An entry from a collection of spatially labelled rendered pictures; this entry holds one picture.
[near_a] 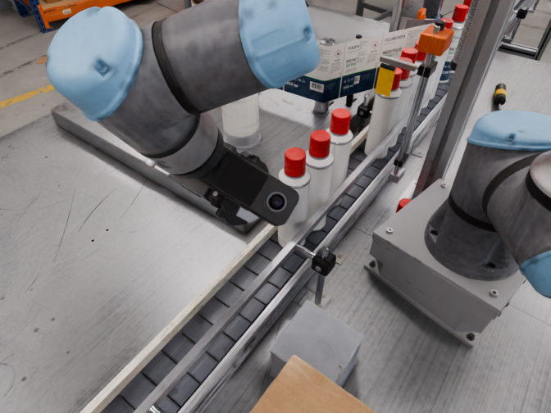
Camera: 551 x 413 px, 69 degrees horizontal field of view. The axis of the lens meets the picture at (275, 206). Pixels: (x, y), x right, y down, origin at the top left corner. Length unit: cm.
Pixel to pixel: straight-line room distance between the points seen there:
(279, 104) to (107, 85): 83
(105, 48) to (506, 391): 69
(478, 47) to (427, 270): 37
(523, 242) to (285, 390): 30
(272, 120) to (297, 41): 76
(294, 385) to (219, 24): 28
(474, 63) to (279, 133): 46
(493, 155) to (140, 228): 65
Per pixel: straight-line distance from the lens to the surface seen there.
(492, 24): 74
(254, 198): 43
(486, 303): 66
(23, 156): 119
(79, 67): 31
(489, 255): 67
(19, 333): 82
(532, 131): 58
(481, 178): 58
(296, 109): 109
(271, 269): 60
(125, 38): 31
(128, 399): 64
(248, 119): 91
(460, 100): 80
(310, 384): 36
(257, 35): 29
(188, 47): 30
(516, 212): 52
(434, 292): 71
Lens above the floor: 145
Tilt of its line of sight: 46 degrees down
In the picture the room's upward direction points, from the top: straight up
